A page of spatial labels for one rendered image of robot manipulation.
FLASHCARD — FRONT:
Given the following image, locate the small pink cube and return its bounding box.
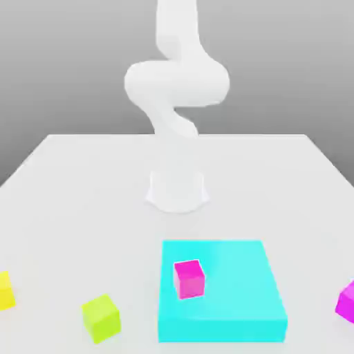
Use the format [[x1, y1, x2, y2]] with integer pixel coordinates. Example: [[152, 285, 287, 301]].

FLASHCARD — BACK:
[[173, 259, 206, 300]]

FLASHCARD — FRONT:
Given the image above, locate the small lime cube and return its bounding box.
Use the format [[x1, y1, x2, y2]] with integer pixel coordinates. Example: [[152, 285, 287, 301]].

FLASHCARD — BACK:
[[81, 293, 122, 345]]

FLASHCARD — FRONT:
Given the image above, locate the small yellow cube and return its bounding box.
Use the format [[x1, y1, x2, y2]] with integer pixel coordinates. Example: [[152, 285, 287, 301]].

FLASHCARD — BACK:
[[0, 270, 17, 312]]

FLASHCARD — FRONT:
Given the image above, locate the small magenta cube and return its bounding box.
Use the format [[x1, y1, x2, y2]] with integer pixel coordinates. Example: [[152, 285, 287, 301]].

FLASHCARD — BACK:
[[335, 280, 354, 324]]

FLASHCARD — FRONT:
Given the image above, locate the large cyan box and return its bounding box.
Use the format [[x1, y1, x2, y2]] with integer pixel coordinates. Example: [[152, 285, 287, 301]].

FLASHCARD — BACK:
[[158, 239, 289, 344]]

